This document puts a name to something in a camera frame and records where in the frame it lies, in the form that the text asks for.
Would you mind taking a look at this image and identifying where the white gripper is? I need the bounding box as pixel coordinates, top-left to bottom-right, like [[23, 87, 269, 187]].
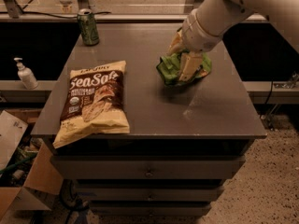
[[167, 9, 222, 82]]

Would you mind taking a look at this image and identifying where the green rice chip bag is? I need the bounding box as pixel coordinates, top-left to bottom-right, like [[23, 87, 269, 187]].
[[156, 51, 212, 86]]

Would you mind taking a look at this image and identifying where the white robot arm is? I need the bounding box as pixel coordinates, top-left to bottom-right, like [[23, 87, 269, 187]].
[[167, 0, 299, 81]]

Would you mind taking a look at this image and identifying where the green soda can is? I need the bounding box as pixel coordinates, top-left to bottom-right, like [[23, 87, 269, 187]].
[[77, 8, 100, 46]]

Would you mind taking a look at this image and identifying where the yellow sea salt chip bag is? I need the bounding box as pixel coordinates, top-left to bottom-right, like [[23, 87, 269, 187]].
[[53, 61, 130, 148]]

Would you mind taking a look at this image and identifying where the grey drawer cabinet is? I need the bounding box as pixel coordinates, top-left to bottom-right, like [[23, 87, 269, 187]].
[[33, 23, 266, 217]]

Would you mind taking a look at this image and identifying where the white pump bottle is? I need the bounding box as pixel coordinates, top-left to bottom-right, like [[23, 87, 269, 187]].
[[14, 57, 38, 90]]

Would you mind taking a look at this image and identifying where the cardboard box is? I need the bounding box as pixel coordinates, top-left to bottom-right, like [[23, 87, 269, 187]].
[[0, 109, 63, 219]]

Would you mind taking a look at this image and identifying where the black cable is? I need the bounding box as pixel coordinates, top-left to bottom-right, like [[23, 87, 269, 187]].
[[0, 10, 111, 20]]

